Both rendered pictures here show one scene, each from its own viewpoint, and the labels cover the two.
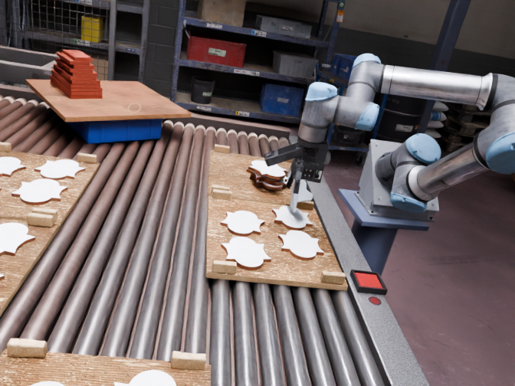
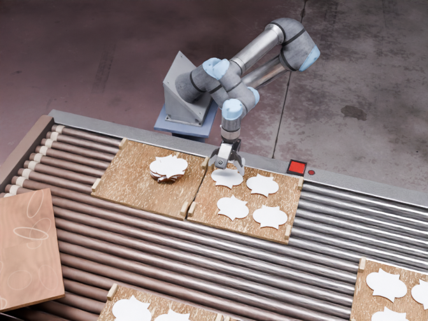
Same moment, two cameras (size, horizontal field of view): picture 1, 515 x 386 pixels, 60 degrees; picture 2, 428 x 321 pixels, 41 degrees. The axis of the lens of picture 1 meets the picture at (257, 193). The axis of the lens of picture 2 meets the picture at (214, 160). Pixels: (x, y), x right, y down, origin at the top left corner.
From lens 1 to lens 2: 1.92 m
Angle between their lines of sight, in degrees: 55
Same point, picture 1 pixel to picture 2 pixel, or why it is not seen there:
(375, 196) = (198, 114)
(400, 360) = (355, 183)
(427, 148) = not seen: hidden behind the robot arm
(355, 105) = (250, 99)
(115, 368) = (362, 295)
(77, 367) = (360, 309)
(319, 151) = not seen: hidden behind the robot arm
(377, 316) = (324, 178)
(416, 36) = not seen: outside the picture
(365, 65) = (230, 71)
